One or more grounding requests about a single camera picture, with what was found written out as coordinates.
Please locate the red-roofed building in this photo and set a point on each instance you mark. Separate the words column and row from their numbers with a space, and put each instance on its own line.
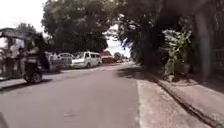
column 106, row 57

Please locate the white van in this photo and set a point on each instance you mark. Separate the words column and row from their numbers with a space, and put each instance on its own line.
column 86, row 60

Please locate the white car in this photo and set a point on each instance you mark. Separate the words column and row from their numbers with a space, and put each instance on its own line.
column 67, row 57

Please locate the grey concrete road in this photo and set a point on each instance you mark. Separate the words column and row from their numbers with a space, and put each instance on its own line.
column 83, row 100

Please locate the large dark tree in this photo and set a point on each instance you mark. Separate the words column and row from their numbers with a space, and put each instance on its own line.
column 76, row 26

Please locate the row of trees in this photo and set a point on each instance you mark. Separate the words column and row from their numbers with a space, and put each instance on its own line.
column 150, row 26

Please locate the silver vehicle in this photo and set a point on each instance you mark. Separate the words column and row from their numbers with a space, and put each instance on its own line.
column 55, row 64

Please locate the leafy green plant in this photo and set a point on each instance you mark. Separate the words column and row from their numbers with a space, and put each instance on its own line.
column 176, row 50

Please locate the motor tricycle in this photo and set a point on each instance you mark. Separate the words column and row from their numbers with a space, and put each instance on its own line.
column 32, row 65

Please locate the pale roadside strip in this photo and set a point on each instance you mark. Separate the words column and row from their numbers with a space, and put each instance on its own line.
column 10, row 82

